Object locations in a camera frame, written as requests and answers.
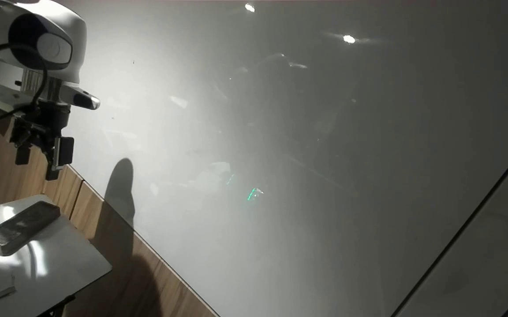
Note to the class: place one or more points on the large white whiteboard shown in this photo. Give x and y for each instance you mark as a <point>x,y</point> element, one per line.
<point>308,157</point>

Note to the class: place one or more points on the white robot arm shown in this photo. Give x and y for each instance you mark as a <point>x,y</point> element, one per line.
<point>48,37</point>

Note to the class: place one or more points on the small white side table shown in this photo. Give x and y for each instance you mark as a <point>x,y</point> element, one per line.
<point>54,266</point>

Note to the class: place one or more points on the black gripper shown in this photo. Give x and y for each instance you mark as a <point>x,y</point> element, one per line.
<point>41,125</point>

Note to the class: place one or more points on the black foam board duster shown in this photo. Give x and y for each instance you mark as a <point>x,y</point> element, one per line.
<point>22,227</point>

